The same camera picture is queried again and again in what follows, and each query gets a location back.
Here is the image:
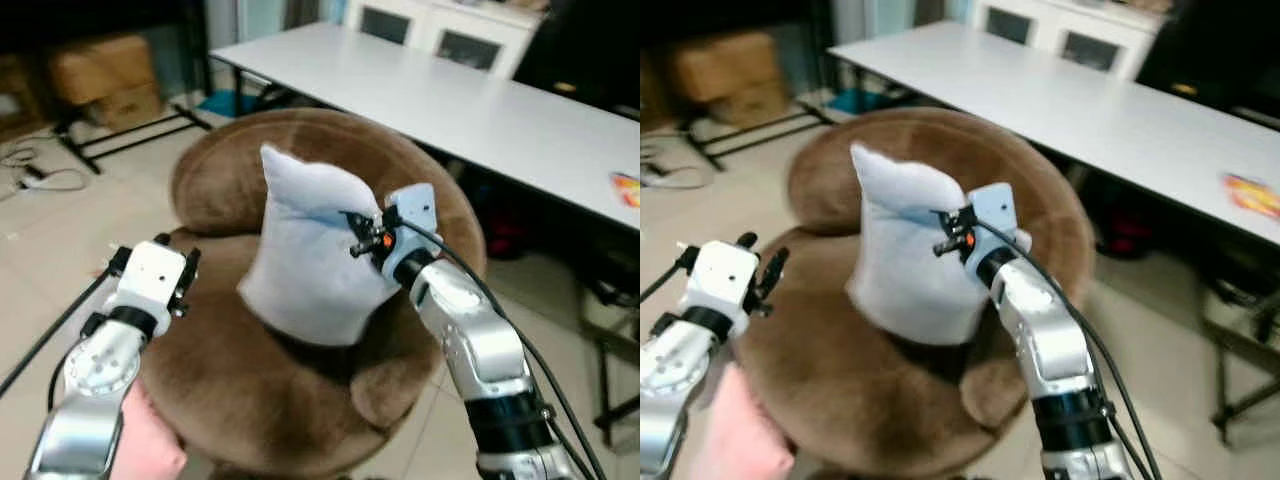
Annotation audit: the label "white cabinet glass doors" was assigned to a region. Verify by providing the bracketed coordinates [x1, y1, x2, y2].
[340, 0, 546, 81]
[970, 0, 1171, 81]

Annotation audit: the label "loose floor cables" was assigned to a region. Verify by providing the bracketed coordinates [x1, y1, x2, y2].
[640, 135, 706, 191]
[0, 140, 91, 196]

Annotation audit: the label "black metal rack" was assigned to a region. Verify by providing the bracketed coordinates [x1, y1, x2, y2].
[55, 100, 216, 176]
[680, 100, 836, 171]

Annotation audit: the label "person's bare hand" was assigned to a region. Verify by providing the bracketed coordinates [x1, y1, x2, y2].
[108, 383, 188, 480]
[688, 362, 796, 480]

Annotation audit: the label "small brown cardboard box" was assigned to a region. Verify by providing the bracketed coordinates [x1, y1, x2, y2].
[705, 80, 791, 128]
[85, 85, 166, 131]

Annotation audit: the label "light grey pillow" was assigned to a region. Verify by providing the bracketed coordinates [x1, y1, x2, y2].
[845, 142, 1031, 346]
[237, 143, 401, 348]

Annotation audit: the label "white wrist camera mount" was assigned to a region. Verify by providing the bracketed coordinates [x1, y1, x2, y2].
[970, 182, 1019, 251]
[118, 240, 193, 313]
[690, 240, 761, 319]
[383, 183, 439, 253]

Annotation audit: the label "round brown plush sofa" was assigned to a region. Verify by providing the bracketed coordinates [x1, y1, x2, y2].
[140, 107, 488, 479]
[735, 107, 1096, 479]

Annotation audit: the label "large brown cardboard box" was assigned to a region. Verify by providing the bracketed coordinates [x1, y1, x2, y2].
[670, 30, 781, 101]
[50, 35, 161, 106]

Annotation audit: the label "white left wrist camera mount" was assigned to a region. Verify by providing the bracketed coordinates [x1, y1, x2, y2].
[118, 240, 193, 313]
[690, 240, 761, 319]

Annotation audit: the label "teal floor mat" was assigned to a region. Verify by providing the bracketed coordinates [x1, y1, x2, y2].
[195, 88, 271, 119]
[828, 88, 891, 116]

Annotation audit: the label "dark red object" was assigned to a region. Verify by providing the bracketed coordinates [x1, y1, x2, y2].
[485, 215, 531, 259]
[1105, 210, 1161, 259]

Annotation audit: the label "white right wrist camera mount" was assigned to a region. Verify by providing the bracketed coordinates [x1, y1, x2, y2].
[970, 182, 1019, 251]
[383, 183, 439, 253]

